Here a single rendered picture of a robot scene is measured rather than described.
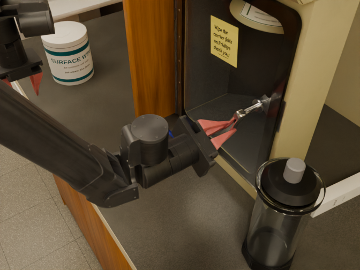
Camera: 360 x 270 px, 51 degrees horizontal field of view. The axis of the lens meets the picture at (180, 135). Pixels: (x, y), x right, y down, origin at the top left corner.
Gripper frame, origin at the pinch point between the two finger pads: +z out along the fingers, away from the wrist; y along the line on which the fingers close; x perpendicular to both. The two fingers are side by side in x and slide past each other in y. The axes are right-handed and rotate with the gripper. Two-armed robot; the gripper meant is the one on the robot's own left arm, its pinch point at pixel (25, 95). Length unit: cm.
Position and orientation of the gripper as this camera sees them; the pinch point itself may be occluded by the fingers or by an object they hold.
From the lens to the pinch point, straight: 92.6
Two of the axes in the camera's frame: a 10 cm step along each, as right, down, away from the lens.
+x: -5.7, -5.8, 5.9
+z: 0.0, 7.1, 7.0
